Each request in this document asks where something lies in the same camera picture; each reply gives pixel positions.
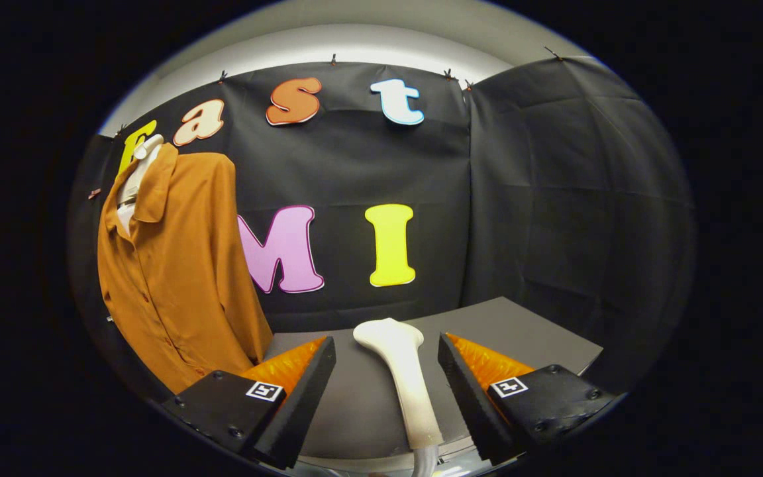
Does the white steamer hose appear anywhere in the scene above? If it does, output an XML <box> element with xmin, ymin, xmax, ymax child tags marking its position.
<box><xmin>411</xmin><ymin>445</ymin><xmax>439</xmax><ymax>477</ymax></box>

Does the black backdrop cloth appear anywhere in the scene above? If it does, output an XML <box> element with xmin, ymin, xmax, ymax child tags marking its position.
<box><xmin>70</xmin><ymin>56</ymin><xmax>697</xmax><ymax>398</ymax></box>

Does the brown button shirt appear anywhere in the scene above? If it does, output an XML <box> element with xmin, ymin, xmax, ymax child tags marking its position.
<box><xmin>97</xmin><ymin>142</ymin><xmax>274</xmax><ymax>395</ymax></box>

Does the white mannequin hanger form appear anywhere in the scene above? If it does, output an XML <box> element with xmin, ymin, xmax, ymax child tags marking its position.
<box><xmin>117</xmin><ymin>134</ymin><xmax>165</xmax><ymax>236</ymax></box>

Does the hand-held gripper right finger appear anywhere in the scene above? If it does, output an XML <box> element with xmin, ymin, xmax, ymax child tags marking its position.
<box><xmin>438</xmin><ymin>333</ymin><xmax>621</xmax><ymax>464</ymax></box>

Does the row of black clips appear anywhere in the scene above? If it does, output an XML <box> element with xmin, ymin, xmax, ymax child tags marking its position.
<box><xmin>115</xmin><ymin>46</ymin><xmax>562</xmax><ymax>133</ymax></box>

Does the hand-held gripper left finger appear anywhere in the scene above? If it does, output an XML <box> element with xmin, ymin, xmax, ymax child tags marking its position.
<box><xmin>162</xmin><ymin>336</ymin><xmax>337</xmax><ymax>470</ymax></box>

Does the grey cabinet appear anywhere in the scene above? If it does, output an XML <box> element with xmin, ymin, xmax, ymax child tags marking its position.
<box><xmin>266</xmin><ymin>296</ymin><xmax>604</xmax><ymax>474</ymax></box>

